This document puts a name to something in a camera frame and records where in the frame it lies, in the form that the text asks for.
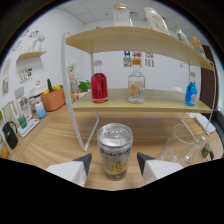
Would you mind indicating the wooden wall shelf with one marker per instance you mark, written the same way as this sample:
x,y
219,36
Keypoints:
x,y
31,54

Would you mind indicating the glass jar with limes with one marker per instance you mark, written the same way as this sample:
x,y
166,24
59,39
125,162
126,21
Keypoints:
x,y
207,151

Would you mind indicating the two-tier wooden shelf rack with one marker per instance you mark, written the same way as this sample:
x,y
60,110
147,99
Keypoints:
x,y
133,40

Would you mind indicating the red white wall poster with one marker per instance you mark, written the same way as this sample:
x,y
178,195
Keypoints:
x,y
137,55

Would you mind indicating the small teal cup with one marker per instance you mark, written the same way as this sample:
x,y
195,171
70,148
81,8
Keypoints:
x,y
22,121

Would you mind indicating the blue yellow wall poster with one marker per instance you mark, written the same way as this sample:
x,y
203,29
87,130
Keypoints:
x,y
127,59

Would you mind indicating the black kettle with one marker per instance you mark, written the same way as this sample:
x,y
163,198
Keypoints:
x,y
10,136

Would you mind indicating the glass jar with wooden lid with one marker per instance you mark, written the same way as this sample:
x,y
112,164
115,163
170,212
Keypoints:
x,y
122,16

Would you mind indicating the clear drinking glass with ice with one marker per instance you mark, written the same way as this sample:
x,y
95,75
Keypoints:
x,y
176,146

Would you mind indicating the red liquid glass bottle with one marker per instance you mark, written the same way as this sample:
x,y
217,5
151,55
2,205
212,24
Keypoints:
x,y
99,86

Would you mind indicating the blue liquid glass bottle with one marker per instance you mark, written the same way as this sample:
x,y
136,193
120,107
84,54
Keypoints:
x,y
191,95

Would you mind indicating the orange storage basket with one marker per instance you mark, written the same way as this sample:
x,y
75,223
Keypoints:
x,y
53,100

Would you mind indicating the clear bottle with orange cap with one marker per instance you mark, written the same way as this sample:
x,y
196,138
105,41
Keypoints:
x,y
136,88

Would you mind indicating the green potted plant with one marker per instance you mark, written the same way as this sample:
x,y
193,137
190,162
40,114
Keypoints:
x,y
84,86

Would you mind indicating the light blue small container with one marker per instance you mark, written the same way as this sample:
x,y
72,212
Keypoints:
x,y
40,110

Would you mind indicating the white cloth bag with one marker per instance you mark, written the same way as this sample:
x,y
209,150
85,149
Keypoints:
x,y
205,122

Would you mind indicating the white colourful wall poster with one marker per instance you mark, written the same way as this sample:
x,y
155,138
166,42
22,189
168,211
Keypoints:
x,y
149,60

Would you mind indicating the black silver soda water can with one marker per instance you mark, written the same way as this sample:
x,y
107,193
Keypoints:
x,y
115,153

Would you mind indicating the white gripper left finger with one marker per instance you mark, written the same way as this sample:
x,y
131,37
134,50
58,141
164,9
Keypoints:
x,y
68,170

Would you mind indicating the white kitchen scale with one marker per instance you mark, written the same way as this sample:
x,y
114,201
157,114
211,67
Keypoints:
x,y
30,128

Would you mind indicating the white green shelf ornament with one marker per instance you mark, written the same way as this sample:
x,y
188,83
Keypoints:
x,y
39,42

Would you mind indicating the black chair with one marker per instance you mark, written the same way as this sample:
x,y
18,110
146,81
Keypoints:
x,y
220,128

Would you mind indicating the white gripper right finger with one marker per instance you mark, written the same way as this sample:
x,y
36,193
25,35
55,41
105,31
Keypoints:
x,y
158,168

